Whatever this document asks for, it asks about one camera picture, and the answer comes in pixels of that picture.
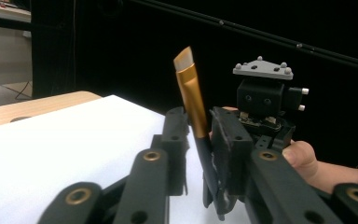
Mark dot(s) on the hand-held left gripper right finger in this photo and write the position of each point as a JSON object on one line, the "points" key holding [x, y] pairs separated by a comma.
{"points": [[230, 161]]}

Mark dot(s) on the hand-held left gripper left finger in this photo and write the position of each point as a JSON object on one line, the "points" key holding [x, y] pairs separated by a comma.
{"points": [[177, 149]]}

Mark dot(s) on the orange-tipped pen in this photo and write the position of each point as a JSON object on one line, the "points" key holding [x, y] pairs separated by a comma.
{"points": [[192, 99]]}

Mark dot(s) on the black curtain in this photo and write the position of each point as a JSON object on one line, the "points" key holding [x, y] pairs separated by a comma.
{"points": [[121, 46]]}

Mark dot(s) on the white table mat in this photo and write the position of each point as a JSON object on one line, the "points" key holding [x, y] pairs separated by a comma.
{"points": [[59, 149]]}

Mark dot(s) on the wooden table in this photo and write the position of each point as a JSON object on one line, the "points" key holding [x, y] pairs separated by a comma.
{"points": [[43, 107]]}

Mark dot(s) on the dark round table grommet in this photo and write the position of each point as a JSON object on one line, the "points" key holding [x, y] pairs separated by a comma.
{"points": [[20, 119]]}

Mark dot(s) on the beige desk with black edge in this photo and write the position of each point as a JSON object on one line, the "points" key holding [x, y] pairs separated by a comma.
{"points": [[0, 14]]}

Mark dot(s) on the black frame bar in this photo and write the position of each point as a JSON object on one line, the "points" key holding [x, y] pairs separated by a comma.
{"points": [[261, 34]]}

